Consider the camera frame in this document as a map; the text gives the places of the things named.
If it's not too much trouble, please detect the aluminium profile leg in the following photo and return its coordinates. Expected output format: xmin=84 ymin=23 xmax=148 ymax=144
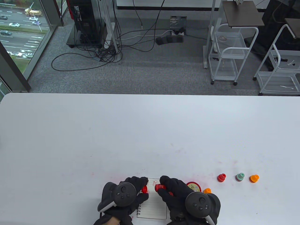
xmin=103 ymin=0 xmax=123 ymax=64

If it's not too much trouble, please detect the black wrapped box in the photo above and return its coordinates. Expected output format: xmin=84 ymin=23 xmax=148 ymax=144
xmin=170 ymin=16 xmax=187 ymax=35

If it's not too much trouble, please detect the dark grey hand controller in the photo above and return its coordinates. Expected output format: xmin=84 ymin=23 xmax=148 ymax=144
xmin=98 ymin=182 xmax=137 ymax=212
xmin=185 ymin=192 xmax=221 ymax=225

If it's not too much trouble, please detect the tall aluminium pole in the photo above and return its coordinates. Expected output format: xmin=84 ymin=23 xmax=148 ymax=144
xmin=203 ymin=0 xmax=222 ymax=69

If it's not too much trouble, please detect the person's left hand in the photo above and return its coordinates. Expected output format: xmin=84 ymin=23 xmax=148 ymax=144
xmin=94 ymin=176 xmax=150 ymax=225

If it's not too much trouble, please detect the glass window dark frame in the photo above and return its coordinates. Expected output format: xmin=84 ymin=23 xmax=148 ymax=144
xmin=0 ymin=0 xmax=64 ymax=94

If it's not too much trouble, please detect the white wire trolley cart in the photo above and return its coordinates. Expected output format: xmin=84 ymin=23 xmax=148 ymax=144
xmin=208 ymin=23 xmax=259 ymax=85
xmin=253 ymin=24 xmax=300 ymax=96

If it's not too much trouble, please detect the person's right hand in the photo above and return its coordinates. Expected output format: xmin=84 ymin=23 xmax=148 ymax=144
xmin=157 ymin=175 xmax=221 ymax=225

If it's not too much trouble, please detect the bundle of black cables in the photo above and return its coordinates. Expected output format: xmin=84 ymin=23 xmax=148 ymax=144
xmin=51 ymin=0 xmax=174 ymax=71

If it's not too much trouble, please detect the brown top side table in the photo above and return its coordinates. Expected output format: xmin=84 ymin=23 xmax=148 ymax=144
xmin=222 ymin=1 xmax=265 ymax=28
xmin=285 ymin=18 xmax=300 ymax=39

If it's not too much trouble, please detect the long white table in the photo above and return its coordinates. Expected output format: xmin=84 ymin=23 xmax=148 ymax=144
xmin=116 ymin=0 xmax=221 ymax=11

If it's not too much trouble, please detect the dark grey left hand controller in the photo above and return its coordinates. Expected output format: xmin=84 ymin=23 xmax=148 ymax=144
xmin=98 ymin=182 xmax=137 ymax=212

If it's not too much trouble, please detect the red tin lid yellow label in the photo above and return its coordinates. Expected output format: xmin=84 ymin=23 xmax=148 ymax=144
xmin=186 ymin=181 xmax=202 ymax=193

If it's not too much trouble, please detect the black computer tower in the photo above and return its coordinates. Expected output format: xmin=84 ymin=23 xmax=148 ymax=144
xmin=66 ymin=0 xmax=105 ymax=48

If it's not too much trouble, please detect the dark grey right hand controller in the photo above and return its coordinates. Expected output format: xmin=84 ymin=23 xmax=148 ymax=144
xmin=185 ymin=192 xmax=221 ymax=225

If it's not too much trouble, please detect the white spiral lined notebook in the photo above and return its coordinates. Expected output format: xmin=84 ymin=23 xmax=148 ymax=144
xmin=137 ymin=178 xmax=168 ymax=220

